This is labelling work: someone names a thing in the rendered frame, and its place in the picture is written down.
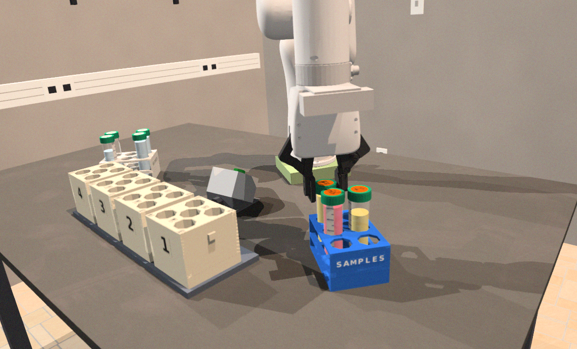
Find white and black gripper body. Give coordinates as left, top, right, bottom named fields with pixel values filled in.
left=288, top=85, right=360, bottom=158

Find cream tube rack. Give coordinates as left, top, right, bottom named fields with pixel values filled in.
left=114, top=150, right=160, bottom=178

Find cream bucket adapter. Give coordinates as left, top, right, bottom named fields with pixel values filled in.
left=145, top=196, right=241, bottom=289
left=88, top=171, right=160, bottom=241
left=68, top=161, right=133, bottom=224
left=114, top=182, right=194, bottom=263

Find blue tube rack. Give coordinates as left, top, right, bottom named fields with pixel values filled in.
left=309, top=210, right=391, bottom=292

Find sample tube with green cap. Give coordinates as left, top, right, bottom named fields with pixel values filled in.
left=316, top=179, right=337, bottom=223

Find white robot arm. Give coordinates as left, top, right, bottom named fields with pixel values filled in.
left=256, top=0, right=374, bottom=117

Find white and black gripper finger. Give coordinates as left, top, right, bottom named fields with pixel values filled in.
left=278, top=133, right=316, bottom=203
left=335, top=135, right=370, bottom=191

